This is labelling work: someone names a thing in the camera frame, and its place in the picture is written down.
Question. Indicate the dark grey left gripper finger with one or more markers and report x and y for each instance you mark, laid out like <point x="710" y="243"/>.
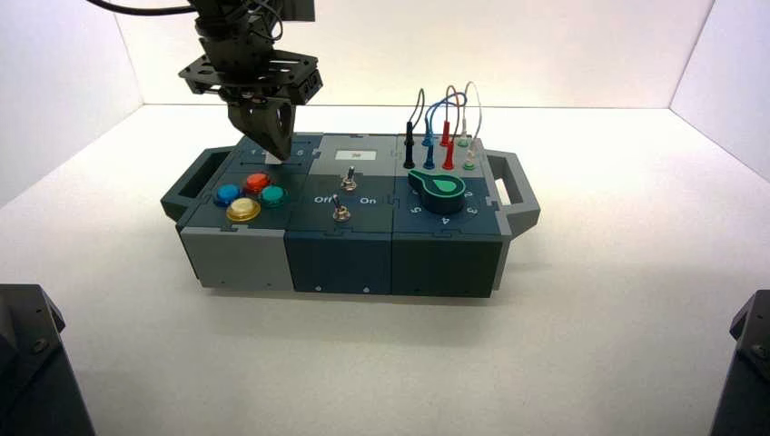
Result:
<point x="286" y="129"/>
<point x="255" y="123"/>

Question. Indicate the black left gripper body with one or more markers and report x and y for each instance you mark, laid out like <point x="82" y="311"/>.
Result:
<point x="252" y="75"/>

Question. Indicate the white slider knob upward arrow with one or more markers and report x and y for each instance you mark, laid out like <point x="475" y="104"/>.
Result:
<point x="273" y="160"/>

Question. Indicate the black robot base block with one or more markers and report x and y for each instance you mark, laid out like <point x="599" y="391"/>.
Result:
<point x="36" y="373"/>
<point x="746" y="373"/>

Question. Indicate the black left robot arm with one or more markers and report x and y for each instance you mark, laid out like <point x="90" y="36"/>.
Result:
<point x="228" y="18"/>

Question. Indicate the red round push button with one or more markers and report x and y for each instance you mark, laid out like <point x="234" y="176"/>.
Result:
<point x="257" y="182"/>

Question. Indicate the green round push button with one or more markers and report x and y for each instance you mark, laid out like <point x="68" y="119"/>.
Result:
<point x="274" y="195"/>

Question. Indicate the small white display screen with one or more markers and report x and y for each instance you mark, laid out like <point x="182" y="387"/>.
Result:
<point x="355" y="155"/>

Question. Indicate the blue round push button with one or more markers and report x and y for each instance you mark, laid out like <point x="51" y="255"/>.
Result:
<point x="227" y="194"/>

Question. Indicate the yellow round push button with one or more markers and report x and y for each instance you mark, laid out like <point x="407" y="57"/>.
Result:
<point x="243" y="209"/>

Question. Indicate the teal and grey control box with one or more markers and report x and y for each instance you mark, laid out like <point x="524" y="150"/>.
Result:
<point x="337" y="259"/>

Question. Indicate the green rotary selector knob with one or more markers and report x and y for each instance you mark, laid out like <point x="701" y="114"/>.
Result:
<point x="442" y="192"/>

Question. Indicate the metal toggle switch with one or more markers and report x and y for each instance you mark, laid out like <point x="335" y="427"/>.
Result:
<point x="341" y="212"/>
<point x="348" y="179"/>

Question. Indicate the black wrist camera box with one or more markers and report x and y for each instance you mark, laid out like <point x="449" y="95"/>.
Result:
<point x="298" y="9"/>

